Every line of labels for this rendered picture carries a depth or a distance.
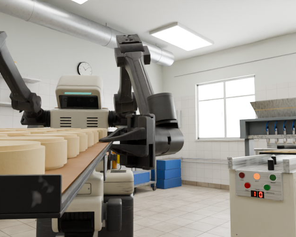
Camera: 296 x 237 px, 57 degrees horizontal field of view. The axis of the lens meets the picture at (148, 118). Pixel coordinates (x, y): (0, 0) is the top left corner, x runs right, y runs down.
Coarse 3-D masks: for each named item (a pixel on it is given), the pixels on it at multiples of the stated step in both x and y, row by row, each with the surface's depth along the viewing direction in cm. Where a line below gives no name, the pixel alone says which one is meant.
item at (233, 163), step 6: (246, 156) 178; (252, 156) 179; (258, 156) 188; (264, 156) 198; (270, 156) 210; (276, 156) 224; (282, 156) 239; (288, 156) 256; (294, 156) 274; (228, 162) 155; (234, 162) 156; (240, 162) 162; (246, 162) 170; (252, 162) 179; (258, 162) 188; (264, 162) 198; (228, 168) 155; (234, 168) 155
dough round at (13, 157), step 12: (0, 144) 12; (12, 144) 12; (24, 144) 12; (36, 144) 13; (0, 156) 11; (12, 156) 12; (24, 156) 12; (36, 156) 13; (0, 168) 11; (12, 168) 12; (24, 168) 12; (36, 168) 13
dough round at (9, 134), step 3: (0, 132) 30; (3, 132) 30; (6, 132) 30; (9, 132) 30; (12, 132) 31; (15, 132) 31; (18, 132) 31; (21, 132) 31; (24, 132) 31; (27, 132) 31; (30, 132) 31; (9, 135) 28; (12, 135) 28; (15, 135) 28; (18, 135) 28; (21, 135) 29
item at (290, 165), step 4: (284, 160) 136; (288, 160) 135; (292, 160) 140; (284, 164) 136; (288, 164) 135; (292, 164) 140; (284, 168) 136; (288, 168) 135; (292, 168) 140; (284, 172) 136; (288, 172) 135
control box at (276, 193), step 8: (248, 176) 147; (264, 176) 142; (280, 176) 137; (240, 184) 150; (256, 184) 144; (264, 184) 142; (272, 184) 139; (280, 184) 137; (240, 192) 149; (248, 192) 147; (256, 192) 144; (264, 192) 142; (272, 192) 139; (280, 192) 137; (280, 200) 137
